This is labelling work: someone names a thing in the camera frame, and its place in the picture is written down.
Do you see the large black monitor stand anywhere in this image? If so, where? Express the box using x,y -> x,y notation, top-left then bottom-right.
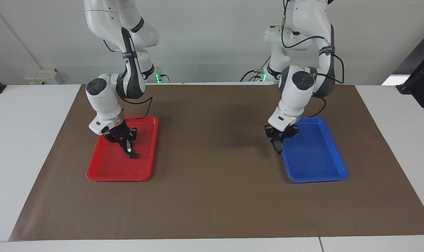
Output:
396,35 -> 424,109

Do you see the white wall socket box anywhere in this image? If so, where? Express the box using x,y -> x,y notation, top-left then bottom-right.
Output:
24,68 -> 64,85

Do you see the blue plastic tray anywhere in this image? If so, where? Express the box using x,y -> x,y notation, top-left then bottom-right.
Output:
278,117 -> 349,183

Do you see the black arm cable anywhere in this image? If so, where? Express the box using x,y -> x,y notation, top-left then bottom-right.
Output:
103,27 -> 154,121
281,0 -> 345,119

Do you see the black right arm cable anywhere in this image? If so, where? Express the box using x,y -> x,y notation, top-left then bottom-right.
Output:
103,27 -> 154,121

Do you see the brown table mat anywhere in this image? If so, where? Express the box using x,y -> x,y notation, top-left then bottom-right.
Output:
9,84 -> 424,242

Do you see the black left base cable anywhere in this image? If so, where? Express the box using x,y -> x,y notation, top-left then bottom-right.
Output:
240,55 -> 272,83

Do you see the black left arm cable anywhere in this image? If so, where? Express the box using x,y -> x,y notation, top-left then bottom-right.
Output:
281,0 -> 345,119

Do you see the red plastic tray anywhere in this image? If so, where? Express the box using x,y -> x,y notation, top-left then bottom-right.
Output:
86,116 -> 159,182

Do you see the long curved black brake pad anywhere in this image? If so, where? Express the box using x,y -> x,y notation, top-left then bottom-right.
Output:
122,140 -> 140,160

